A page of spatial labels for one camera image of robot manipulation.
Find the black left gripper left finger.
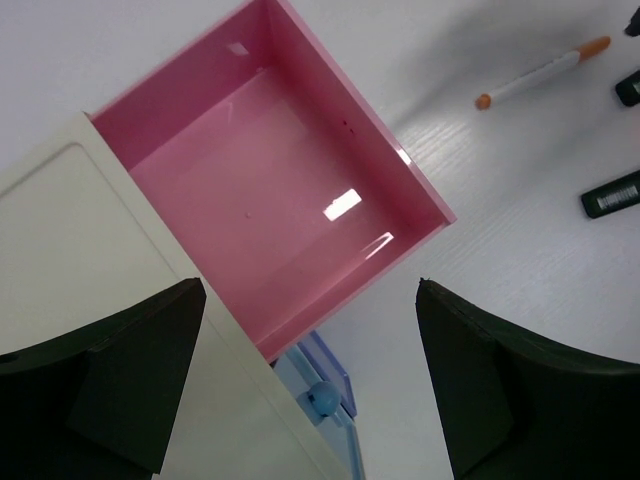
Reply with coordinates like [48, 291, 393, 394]
[1, 278, 206, 479]

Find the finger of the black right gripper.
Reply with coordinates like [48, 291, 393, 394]
[624, 8, 640, 36]

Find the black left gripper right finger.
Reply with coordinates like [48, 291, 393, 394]
[416, 279, 639, 479]

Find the orange capped white pen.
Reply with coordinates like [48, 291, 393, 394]
[474, 36, 611, 111]

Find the white drawer cabinet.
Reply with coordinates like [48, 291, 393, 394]
[1, 113, 349, 479]

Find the blue drawer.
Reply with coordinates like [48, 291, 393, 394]
[272, 331, 366, 479]

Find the pink drawer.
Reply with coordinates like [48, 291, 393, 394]
[92, 1, 455, 360]

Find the purple black highlighter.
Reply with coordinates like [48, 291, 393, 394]
[614, 70, 640, 108]

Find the pink black highlighter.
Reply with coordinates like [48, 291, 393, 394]
[580, 171, 640, 219]

